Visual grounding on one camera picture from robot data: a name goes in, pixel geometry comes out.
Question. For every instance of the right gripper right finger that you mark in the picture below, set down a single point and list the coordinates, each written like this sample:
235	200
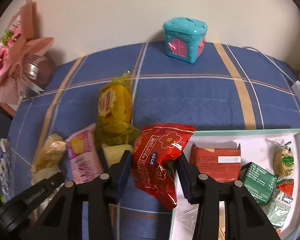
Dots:
244	218

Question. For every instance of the red flower snack packet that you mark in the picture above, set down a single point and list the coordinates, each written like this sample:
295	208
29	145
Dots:
154	152

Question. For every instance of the purple snack packet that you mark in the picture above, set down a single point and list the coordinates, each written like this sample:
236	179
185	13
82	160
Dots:
84	160

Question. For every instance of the round yellow pastry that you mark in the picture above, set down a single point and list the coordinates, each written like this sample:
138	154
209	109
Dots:
113	154

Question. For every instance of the teal toy house box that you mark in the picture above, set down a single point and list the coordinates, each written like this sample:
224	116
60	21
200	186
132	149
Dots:
185	38

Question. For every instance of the beige barcode snack packet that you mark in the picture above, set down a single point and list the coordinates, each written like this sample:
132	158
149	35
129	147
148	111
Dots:
46	160

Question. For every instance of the yellow soft bread packet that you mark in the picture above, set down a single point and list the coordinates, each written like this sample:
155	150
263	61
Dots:
115	112

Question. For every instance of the green cartoon pastry packet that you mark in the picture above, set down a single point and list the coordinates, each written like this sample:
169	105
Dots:
283	160

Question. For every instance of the clear round cake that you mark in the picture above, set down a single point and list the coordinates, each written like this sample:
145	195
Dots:
188	218

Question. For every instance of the teal rimmed white tray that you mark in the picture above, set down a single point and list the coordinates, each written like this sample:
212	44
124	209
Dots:
257	146

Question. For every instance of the dark green snack packet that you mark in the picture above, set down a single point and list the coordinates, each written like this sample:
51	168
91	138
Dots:
258	181

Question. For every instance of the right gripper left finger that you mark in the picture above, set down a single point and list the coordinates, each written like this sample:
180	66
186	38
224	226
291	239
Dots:
62	219

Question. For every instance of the red brick snack packet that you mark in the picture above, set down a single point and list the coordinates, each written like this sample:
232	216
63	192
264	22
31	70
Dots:
221	164

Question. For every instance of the light green snack packet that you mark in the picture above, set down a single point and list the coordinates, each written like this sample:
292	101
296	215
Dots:
278	208

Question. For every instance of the pink flower bouquet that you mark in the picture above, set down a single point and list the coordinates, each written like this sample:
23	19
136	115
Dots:
24	65

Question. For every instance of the red gold cake packet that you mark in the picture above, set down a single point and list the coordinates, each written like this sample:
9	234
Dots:
286	186

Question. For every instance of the blue plaid tablecloth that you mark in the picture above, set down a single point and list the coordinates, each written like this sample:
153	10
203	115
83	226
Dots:
209	94

